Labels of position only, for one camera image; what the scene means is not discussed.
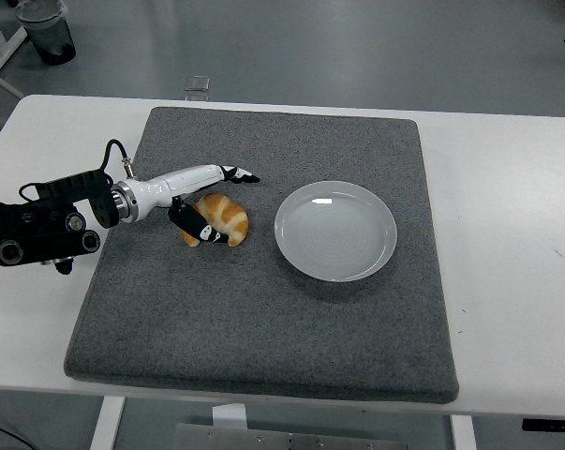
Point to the croissant bread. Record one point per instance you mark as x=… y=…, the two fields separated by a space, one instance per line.
x=230 y=215

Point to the clear square floor plate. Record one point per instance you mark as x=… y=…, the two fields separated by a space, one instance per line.
x=197 y=83
x=197 y=96

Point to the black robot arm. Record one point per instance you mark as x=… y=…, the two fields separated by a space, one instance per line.
x=38 y=225

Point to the white table leg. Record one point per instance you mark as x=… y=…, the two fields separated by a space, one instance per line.
x=106 y=424
x=464 y=433

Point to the black table control panel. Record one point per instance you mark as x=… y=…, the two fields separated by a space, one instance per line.
x=551 y=424

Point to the light grey round plate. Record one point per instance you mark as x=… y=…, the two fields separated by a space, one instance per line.
x=336 y=234

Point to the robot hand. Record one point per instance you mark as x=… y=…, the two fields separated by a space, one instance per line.
x=179 y=180

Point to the white paper label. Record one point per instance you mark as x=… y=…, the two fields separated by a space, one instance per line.
x=229 y=416

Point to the grey felt mat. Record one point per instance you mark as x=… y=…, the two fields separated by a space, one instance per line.
x=216 y=319

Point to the black bin with clear liner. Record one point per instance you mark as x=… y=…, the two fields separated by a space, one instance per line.
x=52 y=42

